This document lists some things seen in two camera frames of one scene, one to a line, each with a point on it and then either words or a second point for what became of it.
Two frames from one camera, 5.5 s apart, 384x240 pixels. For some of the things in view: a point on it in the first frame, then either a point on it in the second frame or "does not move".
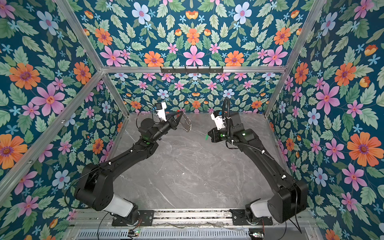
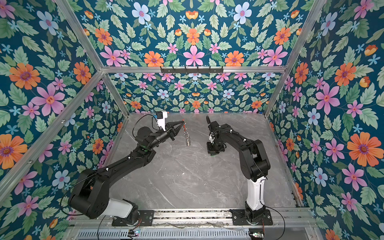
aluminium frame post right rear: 309,23 does not move
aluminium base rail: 193,218 does not move
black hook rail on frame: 191,70 does not move
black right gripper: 214,135 -> 211,151
